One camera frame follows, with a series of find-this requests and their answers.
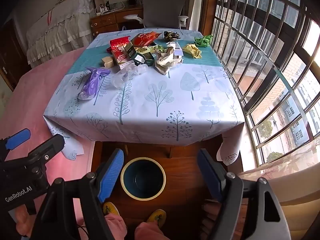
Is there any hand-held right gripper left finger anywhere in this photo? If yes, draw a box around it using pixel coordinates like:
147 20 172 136
29 148 125 240

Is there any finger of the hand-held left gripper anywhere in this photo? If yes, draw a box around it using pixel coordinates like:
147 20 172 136
0 128 31 155
27 134 65 166

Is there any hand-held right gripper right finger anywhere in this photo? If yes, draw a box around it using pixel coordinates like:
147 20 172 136
197 148 292 240

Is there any blue bin with cream rim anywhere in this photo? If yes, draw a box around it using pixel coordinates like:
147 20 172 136
120 157 166 202

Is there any purple plastic bag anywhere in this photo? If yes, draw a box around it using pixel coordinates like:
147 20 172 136
77 66 111 102

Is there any clear plastic cup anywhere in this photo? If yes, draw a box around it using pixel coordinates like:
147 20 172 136
129 64 149 77
111 67 133 89

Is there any small beige box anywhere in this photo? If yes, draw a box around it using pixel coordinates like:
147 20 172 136
101 56 114 68

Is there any red and white carton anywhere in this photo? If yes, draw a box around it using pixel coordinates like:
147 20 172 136
112 49 135 70

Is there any dark green box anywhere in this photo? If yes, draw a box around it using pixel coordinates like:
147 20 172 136
134 52 155 67

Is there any beige paper bag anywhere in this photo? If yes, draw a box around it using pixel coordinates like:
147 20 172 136
154 46 184 75

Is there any dark green carton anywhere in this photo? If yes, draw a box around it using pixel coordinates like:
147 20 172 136
124 42 137 59

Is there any yellow paper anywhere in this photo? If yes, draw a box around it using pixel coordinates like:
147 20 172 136
182 43 202 59

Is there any tall white box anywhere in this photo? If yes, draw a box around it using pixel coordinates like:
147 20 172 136
167 42 184 58

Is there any green snack wrapper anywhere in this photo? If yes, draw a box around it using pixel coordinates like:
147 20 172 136
136 44 165 54

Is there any red snack packet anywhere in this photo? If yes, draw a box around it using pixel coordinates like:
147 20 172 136
130 31 162 47

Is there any dark wrapper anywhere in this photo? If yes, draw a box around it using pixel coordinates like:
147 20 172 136
163 31 181 41

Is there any person's left hand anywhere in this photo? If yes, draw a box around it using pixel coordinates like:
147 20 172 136
15 204 38 234

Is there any pink bed sheet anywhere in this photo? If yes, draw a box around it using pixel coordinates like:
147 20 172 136
0 46 95 240

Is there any person's left leg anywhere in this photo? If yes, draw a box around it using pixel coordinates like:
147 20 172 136
105 214 128 240

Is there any person's leg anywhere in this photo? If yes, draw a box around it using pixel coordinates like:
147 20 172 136
105 214 128 240
135 221 163 240

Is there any person's right leg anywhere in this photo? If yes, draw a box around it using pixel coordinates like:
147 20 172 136
135 221 163 240

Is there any tree print tablecloth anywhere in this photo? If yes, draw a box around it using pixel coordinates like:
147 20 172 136
42 29 247 167

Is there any brown wooden door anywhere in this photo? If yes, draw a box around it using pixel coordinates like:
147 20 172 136
0 20 30 90

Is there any sheer printed curtain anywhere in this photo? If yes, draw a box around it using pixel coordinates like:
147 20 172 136
240 140 320 240

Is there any white ruffled cloth cover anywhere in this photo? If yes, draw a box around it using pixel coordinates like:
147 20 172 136
26 0 97 69

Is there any metal window grille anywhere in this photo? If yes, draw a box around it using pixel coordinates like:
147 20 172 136
210 0 320 167

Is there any brown wooden desk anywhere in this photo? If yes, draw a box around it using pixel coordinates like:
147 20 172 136
90 5 145 39

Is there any grey office chair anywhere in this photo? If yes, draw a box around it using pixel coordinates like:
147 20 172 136
124 0 189 29

